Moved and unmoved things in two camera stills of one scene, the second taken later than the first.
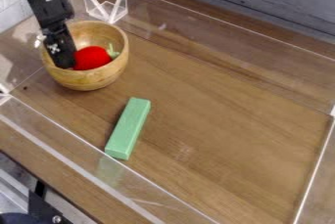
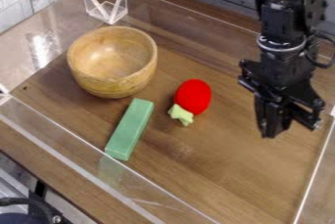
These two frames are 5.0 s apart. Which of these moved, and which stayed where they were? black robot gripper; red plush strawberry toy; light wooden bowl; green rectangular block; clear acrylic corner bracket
Moved: light wooden bowl; black robot gripper; red plush strawberry toy
Stayed: clear acrylic corner bracket; green rectangular block
